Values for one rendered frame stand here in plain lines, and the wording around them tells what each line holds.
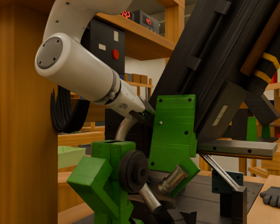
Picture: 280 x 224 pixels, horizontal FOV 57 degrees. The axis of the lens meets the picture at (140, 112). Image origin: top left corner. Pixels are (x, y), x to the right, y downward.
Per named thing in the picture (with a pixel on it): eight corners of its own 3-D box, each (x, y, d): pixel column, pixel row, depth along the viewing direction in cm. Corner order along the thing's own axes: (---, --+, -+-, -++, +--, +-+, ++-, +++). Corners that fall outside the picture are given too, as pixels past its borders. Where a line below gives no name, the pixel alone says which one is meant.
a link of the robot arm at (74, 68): (74, 84, 58) (93, 109, 53) (24, 56, 47) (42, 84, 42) (98, 55, 57) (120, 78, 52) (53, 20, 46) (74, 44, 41)
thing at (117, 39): (126, 75, 88) (126, 30, 88) (91, 68, 73) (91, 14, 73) (98, 77, 94) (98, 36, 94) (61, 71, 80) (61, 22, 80)
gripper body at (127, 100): (126, 90, 53) (151, 107, 62) (106, 60, 58) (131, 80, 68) (100, 114, 54) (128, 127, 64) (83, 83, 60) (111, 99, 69)
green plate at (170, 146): (198, 176, 71) (205, 102, 75) (187, 174, 64) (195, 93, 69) (161, 171, 77) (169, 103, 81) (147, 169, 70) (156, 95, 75)
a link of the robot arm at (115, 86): (121, 83, 51) (129, 88, 54) (103, 57, 56) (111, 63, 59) (92, 110, 53) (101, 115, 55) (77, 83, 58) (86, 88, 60)
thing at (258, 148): (278, 152, 80) (278, 142, 80) (272, 161, 66) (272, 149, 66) (164, 144, 101) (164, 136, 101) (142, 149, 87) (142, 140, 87)
